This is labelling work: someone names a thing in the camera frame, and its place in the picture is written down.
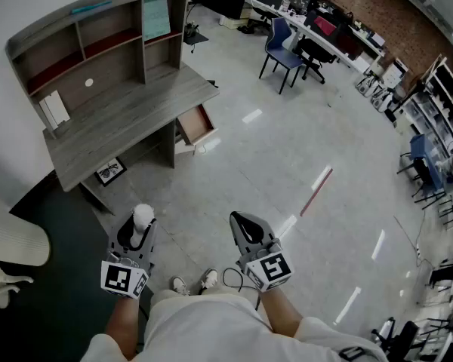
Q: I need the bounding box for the black office chair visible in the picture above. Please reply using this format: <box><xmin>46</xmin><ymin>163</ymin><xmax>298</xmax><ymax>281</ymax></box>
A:
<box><xmin>297</xmin><ymin>38</ymin><xmax>337</xmax><ymax>85</ymax></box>

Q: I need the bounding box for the black framed picture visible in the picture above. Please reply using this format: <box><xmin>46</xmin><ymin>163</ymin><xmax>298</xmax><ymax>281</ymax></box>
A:
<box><xmin>94</xmin><ymin>157</ymin><xmax>128</xmax><ymax>188</ymax></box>

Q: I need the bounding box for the black equipment base plate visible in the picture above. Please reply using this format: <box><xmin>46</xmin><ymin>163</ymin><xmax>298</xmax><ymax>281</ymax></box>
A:
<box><xmin>183</xmin><ymin>20</ymin><xmax>211</xmax><ymax>47</ymax></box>

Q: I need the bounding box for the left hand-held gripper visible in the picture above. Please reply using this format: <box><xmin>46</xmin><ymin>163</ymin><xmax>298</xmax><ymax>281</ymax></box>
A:
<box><xmin>100</xmin><ymin>211</ymin><xmax>159</xmax><ymax>299</ymax></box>

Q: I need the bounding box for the black strap buckle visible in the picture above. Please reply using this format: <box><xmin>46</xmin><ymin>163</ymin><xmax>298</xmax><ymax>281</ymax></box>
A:
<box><xmin>337</xmin><ymin>346</ymin><xmax>365</xmax><ymax>361</ymax></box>

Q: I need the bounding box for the white cylindrical object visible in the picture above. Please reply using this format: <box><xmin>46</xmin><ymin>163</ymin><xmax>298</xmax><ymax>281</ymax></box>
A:
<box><xmin>130</xmin><ymin>204</ymin><xmax>155</xmax><ymax>249</ymax></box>

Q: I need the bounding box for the person's left white shoe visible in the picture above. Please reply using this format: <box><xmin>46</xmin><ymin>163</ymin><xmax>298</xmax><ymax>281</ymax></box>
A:
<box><xmin>172</xmin><ymin>276</ymin><xmax>191</xmax><ymax>297</ymax></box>

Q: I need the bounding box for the teal poster board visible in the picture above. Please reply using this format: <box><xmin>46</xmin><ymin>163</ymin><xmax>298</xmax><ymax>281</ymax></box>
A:
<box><xmin>142</xmin><ymin>0</ymin><xmax>172</xmax><ymax>41</ymax></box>

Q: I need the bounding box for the long white desk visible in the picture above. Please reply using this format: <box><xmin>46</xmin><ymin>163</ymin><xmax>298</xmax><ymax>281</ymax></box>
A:
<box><xmin>245</xmin><ymin>0</ymin><xmax>386</xmax><ymax>75</ymax></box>

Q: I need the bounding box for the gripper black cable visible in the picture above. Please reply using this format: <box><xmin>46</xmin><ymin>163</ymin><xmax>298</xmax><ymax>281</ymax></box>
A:
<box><xmin>135</xmin><ymin>302</ymin><xmax>151</xmax><ymax>354</ymax></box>
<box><xmin>222</xmin><ymin>268</ymin><xmax>261</xmax><ymax>311</ymax></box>

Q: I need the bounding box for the person's white shoe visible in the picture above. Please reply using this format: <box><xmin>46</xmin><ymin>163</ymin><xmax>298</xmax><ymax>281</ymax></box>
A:
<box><xmin>172</xmin><ymin>276</ymin><xmax>191</xmax><ymax>297</ymax></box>
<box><xmin>199</xmin><ymin>268</ymin><xmax>219</xmax><ymax>296</ymax></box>

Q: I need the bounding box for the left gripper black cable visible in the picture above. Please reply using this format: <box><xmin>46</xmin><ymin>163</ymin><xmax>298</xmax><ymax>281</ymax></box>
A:
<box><xmin>135</xmin><ymin>302</ymin><xmax>151</xmax><ymax>354</ymax></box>

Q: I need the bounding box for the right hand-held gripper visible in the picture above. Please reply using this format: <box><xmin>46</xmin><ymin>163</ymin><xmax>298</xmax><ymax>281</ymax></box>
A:
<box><xmin>230</xmin><ymin>211</ymin><xmax>295</xmax><ymax>293</ymax></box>

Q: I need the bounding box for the blue table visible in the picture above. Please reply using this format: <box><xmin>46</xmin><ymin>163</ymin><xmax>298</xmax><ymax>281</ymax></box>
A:
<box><xmin>396</xmin><ymin>133</ymin><xmax>448</xmax><ymax>199</ymax></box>

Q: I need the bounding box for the wooden drawer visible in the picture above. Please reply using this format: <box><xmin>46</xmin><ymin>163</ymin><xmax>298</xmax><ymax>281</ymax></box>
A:
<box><xmin>175</xmin><ymin>103</ymin><xmax>219</xmax><ymax>156</ymax></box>

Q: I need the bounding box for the blue chair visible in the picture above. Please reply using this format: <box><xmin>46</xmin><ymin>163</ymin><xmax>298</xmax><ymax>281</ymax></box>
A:
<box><xmin>258</xmin><ymin>17</ymin><xmax>306</xmax><ymax>96</ymax></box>

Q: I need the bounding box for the red bag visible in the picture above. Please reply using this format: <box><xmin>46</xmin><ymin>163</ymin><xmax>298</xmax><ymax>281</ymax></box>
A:
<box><xmin>313</xmin><ymin>16</ymin><xmax>337</xmax><ymax>36</ymax></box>

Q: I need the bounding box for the person's left forearm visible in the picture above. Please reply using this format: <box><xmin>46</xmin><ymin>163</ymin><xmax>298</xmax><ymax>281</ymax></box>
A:
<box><xmin>104</xmin><ymin>296</ymin><xmax>140</xmax><ymax>361</ymax></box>

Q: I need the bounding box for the white shelving rack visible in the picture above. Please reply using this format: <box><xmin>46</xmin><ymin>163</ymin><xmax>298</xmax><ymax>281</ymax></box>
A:
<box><xmin>396</xmin><ymin>54</ymin><xmax>453</xmax><ymax>154</ymax></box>

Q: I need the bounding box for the dark green rug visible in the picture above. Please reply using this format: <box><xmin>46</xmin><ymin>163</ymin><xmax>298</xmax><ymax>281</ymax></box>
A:
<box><xmin>0</xmin><ymin>167</ymin><xmax>152</xmax><ymax>362</ymax></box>

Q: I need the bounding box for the person's right forearm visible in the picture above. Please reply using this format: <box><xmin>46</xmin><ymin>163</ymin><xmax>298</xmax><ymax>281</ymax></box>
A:
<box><xmin>258</xmin><ymin>287</ymin><xmax>304</xmax><ymax>333</ymax></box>

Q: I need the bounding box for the white ribbed armchair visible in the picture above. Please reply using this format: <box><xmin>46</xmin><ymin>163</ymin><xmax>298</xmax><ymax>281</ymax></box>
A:
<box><xmin>0</xmin><ymin>189</ymin><xmax>52</xmax><ymax>311</ymax></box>

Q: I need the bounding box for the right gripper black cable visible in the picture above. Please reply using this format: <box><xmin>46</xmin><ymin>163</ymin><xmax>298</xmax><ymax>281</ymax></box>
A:
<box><xmin>222</xmin><ymin>268</ymin><xmax>261</xmax><ymax>311</ymax></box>

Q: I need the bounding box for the person's white shirt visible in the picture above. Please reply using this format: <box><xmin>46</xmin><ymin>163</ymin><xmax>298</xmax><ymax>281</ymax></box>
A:
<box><xmin>79</xmin><ymin>292</ymin><xmax>390</xmax><ymax>362</ymax></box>

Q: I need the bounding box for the person's right white shoe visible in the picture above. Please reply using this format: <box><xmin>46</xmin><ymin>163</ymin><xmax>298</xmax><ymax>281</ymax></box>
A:
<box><xmin>199</xmin><ymin>268</ymin><xmax>219</xmax><ymax>296</ymax></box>

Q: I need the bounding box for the white box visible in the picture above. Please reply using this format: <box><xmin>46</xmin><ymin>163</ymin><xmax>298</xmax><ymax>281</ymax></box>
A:
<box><xmin>39</xmin><ymin>90</ymin><xmax>72</xmax><ymax>131</ymax></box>

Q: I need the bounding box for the grey wooden hutch desk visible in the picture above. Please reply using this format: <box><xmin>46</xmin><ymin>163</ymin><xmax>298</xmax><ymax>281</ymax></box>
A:
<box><xmin>5</xmin><ymin>0</ymin><xmax>220</xmax><ymax>216</ymax></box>

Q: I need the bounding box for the teal strip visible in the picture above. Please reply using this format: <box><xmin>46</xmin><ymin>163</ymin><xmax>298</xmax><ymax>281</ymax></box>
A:
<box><xmin>71</xmin><ymin>0</ymin><xmax>113</xmax><ymax>14</ymax></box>

